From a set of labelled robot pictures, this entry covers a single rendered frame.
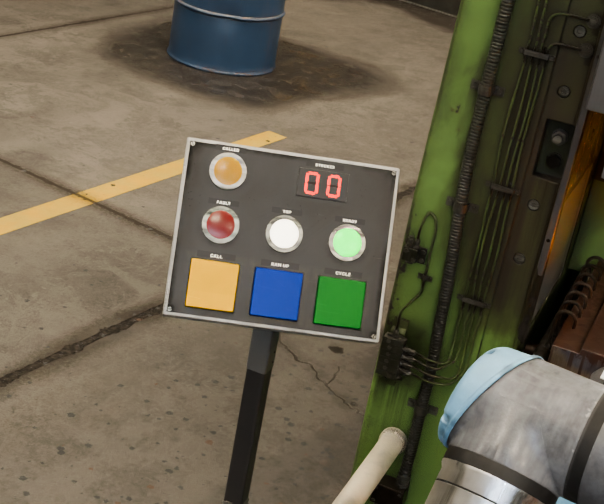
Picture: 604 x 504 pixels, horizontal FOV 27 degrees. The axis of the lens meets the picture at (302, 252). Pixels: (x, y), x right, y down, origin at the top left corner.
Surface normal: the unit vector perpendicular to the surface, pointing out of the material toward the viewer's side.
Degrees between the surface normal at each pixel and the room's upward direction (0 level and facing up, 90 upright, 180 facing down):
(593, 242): 90
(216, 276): 60
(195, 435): 0
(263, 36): 90
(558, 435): 67
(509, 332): 90
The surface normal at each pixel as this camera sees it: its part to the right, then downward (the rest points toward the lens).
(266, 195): 0.11, -0.08
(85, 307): 0.17, -0.90
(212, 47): -0.14, 0.39
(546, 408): -0.24, -0.43
